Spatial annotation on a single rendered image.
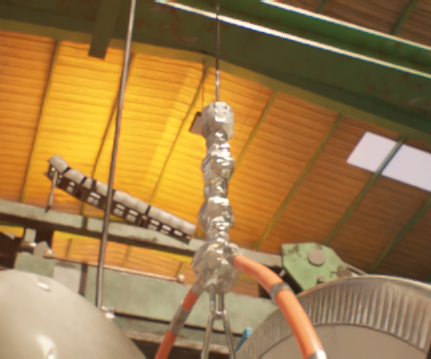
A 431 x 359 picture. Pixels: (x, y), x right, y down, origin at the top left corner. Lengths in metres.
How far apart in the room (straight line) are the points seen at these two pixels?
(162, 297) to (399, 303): 1.10
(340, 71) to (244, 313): 2.22
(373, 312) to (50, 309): 0.48
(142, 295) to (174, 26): 2.07
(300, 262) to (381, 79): 2.11
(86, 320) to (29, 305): 0.02
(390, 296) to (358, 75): 3.20
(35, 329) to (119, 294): 1.47
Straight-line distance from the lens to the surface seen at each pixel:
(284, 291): 0.52
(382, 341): 0.64
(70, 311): 0.21
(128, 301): 1.66
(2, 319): 0.19
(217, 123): 0.84
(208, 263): 0.70
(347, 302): 0.71
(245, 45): 3.63
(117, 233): 1.77
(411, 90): 3.93
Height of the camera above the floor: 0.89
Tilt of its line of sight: 41 degrees up
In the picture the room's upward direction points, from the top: straight up
